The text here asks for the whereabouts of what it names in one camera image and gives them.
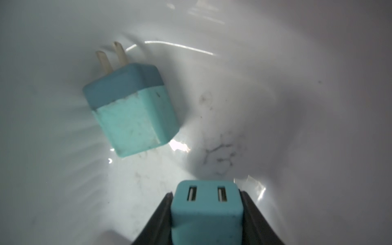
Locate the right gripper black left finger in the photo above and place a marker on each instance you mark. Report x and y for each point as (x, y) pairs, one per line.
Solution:
(158, 229)

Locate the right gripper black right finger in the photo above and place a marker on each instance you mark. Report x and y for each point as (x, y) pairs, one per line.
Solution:
(256, 229)

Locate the teal plug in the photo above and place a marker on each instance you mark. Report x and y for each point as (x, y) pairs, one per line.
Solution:
(131, 105)
(207, 213)

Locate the white storage tray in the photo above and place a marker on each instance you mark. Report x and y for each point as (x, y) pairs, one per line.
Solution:
(290, 99)

